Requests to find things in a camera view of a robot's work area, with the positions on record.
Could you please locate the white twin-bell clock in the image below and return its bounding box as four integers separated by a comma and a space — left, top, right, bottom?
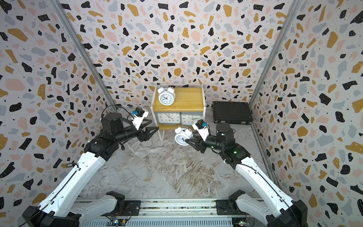
175, 125, 193, 146
157, 85, 175, 106

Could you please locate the grey square clock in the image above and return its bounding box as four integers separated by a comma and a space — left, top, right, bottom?
157, 112, 181, 124
181, 112, 204, 125

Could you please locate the wooden shelf white metal frame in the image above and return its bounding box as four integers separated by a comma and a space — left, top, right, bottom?
150, 84, 206, 143

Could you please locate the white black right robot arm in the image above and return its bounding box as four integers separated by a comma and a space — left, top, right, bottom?
175, 120, 308, 227

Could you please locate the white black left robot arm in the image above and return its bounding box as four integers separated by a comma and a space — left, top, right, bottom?
22, 107, 159, 227

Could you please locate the black flat case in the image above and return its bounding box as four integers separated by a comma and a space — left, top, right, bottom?
212, 101, 253, 125

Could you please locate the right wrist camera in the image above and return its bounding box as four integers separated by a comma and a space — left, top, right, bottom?
192, 119, 210, 141

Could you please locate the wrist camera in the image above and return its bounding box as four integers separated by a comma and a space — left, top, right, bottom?
132, 107, 149, 130
192, 119, 210, 141

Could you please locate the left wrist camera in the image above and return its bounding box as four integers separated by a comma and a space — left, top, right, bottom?
132, 107, 149, 130

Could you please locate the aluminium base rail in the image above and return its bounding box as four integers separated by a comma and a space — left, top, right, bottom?
85, 194, 272, 227

